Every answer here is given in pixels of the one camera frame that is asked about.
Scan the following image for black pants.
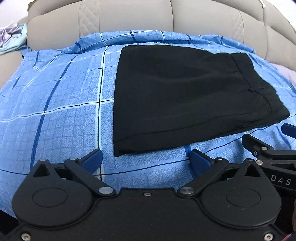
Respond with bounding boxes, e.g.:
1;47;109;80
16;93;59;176
113;45;290;157

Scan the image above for lavender pillow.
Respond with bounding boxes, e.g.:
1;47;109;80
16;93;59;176
272;63;296;85

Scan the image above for blue plaid bed sheet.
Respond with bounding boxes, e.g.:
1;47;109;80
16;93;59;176
1;30;295;215

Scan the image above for beige leather headboard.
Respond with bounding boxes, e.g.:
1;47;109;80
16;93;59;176
0;0;296;88

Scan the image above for pile of light clothes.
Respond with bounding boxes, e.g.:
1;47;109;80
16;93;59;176
1;23;27;55

